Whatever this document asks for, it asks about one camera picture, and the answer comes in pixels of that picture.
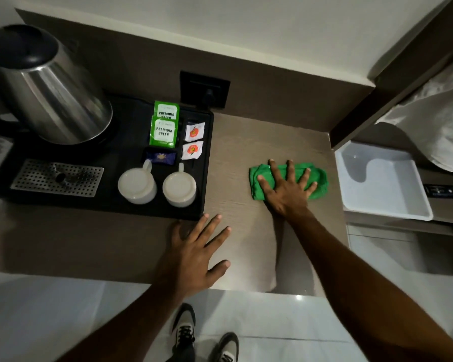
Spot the person's left hand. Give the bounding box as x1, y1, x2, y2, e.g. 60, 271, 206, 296
155, 213, 232, 297

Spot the person's right hand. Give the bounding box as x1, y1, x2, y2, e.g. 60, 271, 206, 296
257, 159, 318, 220

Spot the green cleaning cloth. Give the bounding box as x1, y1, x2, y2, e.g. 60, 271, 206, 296
248, 163, 329, 201

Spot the person's left forearm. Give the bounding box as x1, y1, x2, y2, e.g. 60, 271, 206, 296
57, 283, 192, 362

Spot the person's right forearm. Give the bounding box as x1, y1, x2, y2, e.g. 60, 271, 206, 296
286, 208, 453, 362

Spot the white ceramic cup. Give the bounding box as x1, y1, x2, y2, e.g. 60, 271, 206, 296
162, 163, 197, 208
117, 159, 158, 205

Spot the person's left shoe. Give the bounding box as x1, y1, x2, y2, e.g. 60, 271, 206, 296
171, 303, 196, 355

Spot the person's shoe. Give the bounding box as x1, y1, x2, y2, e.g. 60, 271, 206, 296
171, 303, 196, 355
208, 332, 239, 362

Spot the black serving tray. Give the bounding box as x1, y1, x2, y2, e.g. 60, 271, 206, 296
0, 95, 214, 221

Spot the dark blue sachet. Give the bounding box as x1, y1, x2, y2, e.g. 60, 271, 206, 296
141, 148, 177, 165

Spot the person's right shoe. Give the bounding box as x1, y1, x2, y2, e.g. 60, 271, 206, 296
208, 332, 239, 362

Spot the white sachet with orange print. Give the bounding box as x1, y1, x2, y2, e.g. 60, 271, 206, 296
181, 141, 204, 160
184, 122, 205, 142

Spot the white plastic tray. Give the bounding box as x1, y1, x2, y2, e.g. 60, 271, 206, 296
335, 140, 434, 221

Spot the green tea packet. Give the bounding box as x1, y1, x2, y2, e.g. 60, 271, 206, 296
149, 116, 178, 148
154, 101, 180, 121

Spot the perforated metal drip grate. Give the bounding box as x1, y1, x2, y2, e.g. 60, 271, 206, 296
11, 159, 105, 197

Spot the black remote control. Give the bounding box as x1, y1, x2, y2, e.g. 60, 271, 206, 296
425, 184, 453, 199

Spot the white pillow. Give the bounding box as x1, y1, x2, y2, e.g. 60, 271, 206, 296
375, 62, 453, 172

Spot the stainless steel electric kettle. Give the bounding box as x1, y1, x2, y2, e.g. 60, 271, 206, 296
0, 24, 114, 145

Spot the black wall socket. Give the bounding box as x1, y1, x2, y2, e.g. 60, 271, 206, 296
179, 71, 231, 109

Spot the brown wooden bed frame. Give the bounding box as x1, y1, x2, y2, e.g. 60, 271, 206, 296
330, 0, 453, 149

